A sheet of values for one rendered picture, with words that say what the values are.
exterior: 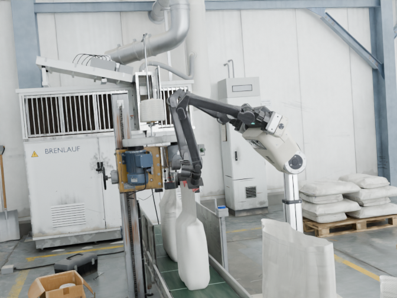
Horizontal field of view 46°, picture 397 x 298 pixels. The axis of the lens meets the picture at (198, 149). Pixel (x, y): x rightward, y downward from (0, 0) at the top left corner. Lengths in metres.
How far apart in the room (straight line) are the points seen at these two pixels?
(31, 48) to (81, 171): 2.02
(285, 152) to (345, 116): 5.85
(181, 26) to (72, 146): 2.05
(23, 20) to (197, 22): 2.47
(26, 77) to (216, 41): 3.06
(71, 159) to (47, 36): 2.27
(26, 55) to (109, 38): 1.33
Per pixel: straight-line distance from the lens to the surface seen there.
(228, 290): 3.19
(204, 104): 2.64
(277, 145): 2.85
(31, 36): 7.20
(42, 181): 6.23
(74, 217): 6.26
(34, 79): 7.10
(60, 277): 4.50
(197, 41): 6.78
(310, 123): 8.38
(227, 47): 7.94
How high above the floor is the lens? 1.48
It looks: 3 degrees down
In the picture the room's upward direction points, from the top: 4 degrees counter-clockwise
